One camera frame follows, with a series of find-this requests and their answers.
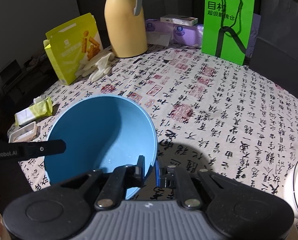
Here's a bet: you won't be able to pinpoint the blue bowl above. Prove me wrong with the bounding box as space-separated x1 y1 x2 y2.
44 95 158 186

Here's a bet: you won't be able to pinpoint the small white tray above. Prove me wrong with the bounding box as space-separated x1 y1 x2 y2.
9 121 37 143

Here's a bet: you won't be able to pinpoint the green snack wrapper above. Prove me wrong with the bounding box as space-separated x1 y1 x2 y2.
15 97 53 126

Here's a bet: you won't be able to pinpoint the white rubber gloves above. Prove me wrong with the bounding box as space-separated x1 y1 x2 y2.
75 50 114 82

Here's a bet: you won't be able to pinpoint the yellow snack box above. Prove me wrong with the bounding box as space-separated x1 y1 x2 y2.
43 13 103 85

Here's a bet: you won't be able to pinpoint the purple tissue pack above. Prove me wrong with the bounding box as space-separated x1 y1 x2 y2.
145 20 204 48

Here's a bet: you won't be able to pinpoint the small white box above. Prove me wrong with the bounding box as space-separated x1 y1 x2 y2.
160 15 198 27

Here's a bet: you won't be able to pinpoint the black paper bag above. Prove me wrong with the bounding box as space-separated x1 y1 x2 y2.
249 0 298 98

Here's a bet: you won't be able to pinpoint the yellow thermos jug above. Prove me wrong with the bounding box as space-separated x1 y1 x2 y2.
104 0 147 58

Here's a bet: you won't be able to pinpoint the green paper bag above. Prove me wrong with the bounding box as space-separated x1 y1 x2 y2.
202 0 255 66

